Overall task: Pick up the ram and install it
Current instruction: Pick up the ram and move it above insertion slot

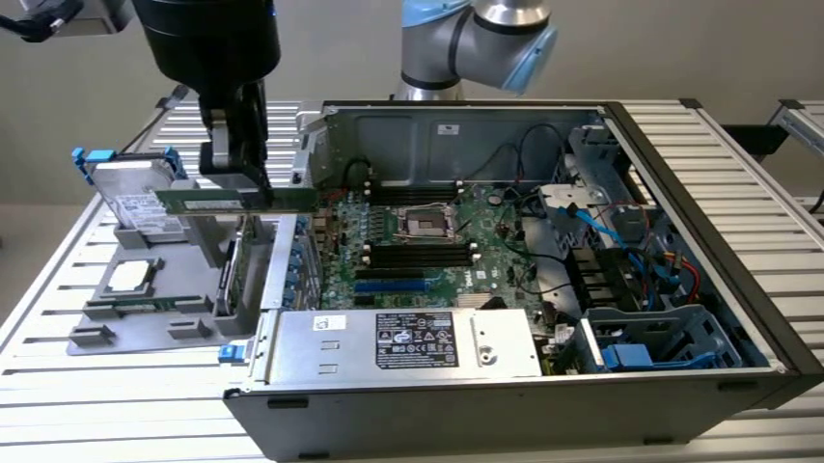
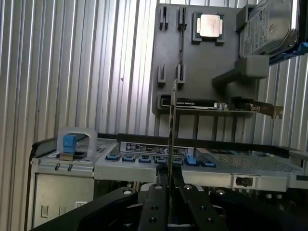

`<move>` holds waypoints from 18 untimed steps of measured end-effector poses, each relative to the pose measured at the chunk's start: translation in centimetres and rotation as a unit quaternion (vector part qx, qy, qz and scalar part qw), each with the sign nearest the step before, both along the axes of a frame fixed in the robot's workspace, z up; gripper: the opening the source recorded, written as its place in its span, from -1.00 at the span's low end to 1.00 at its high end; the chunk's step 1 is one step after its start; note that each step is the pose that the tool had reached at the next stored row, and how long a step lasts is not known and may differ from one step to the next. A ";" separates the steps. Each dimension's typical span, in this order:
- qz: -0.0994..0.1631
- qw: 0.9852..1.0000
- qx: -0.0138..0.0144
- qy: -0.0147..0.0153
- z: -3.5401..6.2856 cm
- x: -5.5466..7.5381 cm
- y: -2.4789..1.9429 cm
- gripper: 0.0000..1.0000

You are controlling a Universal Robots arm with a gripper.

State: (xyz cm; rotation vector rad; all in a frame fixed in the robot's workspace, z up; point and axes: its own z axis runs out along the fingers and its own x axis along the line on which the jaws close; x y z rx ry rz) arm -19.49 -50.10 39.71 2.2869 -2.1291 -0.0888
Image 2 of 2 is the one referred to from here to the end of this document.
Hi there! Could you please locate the tall blue slot clip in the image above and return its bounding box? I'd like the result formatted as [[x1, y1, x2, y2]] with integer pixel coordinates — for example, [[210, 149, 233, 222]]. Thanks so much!
[[184, 154, 199, 167]]

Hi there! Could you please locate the grey open PC case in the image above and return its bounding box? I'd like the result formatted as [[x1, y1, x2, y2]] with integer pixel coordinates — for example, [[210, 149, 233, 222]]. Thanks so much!
[[24, 127, 308, 231]]

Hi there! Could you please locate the black graphics card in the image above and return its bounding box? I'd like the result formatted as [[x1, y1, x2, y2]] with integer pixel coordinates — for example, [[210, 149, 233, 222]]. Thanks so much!
[[160, 95, 284, 119]]

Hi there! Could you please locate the blue plastic latch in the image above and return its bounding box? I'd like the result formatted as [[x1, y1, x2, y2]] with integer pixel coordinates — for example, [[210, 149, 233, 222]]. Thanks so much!
[[62, 135, 77, 155]]

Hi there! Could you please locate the grey parts rack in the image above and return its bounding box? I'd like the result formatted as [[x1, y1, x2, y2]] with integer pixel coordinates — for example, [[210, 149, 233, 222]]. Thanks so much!
[[151, 2, 270, 116]]

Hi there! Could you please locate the silver CPU chip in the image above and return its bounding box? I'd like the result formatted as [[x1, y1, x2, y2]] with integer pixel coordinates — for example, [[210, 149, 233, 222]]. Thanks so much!
[[194, 13, 226, 39]]

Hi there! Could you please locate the blue plastic disk caddy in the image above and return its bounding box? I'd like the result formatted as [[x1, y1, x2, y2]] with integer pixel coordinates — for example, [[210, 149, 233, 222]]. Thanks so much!
[[269, 42, 308, 65]]

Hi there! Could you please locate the silver hard disk drive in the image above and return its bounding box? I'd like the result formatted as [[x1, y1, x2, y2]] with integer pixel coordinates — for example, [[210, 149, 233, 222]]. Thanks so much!
[[240, 0, 298, 58]]

